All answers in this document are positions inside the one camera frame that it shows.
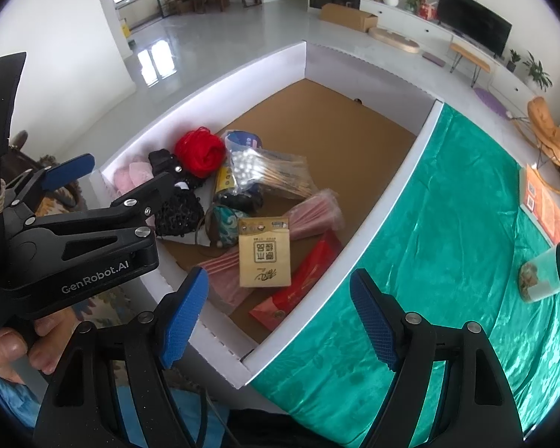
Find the white television cabinet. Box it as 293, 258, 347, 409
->
359, 0, 542, 99

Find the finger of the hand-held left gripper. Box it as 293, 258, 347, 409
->
25, 172, 190, 262
2, 153, 95, 225

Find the red packet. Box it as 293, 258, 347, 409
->
249, 231, 343, 330

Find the white cardboard box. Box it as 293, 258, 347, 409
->
88, 41, 445, 390

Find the large potted plant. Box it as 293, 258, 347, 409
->
523, 51, 554, 91

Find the person's left hand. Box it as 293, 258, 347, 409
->
0, 307, 91, 386

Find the clear jar with black lid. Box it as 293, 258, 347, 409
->
518, 239, 560, 304

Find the beige carton box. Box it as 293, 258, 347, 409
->
238, 216, 292, 287

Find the wooden bench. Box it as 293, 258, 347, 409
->
449, 42, 493, 87

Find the black television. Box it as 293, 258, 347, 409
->
436, 0, 513, 56

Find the teal fabric sachet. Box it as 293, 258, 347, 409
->
196, 203, 250, 249

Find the pink patterned cloth bundle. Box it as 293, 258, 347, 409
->
198, 189, 345, 315

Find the round wooden board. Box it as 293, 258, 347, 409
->
368, 27, 421, 54

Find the blue and white packet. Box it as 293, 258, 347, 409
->
223, 131, 263, 152

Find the person's blue clothing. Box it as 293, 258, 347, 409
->
0, 364, 229, 448

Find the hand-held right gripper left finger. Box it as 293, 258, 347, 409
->
32, 266, 211, 448

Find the brown cardboard box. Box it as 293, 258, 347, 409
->
318, 2, 379, 33

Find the purple round mat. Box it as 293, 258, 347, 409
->
475, 86, 509, 115

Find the orange book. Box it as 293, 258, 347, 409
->
518, 163, 560, 247

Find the green tablecloth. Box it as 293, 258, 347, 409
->
249, 103, 560, 448

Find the red yarn ball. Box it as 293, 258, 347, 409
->
174, 126, 227, 179

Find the orange lounge chair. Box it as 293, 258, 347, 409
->
511, 96, 560, 197

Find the pink mesh bath pouf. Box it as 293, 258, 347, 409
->
113, 159, 157, 194

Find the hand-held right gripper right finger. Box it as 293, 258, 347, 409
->
349, 268, 526, 448

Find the bag of white balls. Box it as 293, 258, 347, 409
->
225, 147, 319, 201

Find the black lace cloth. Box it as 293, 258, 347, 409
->
148, 148, 205, 240

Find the yellow and black packet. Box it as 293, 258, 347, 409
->
213, 163, 239, 201

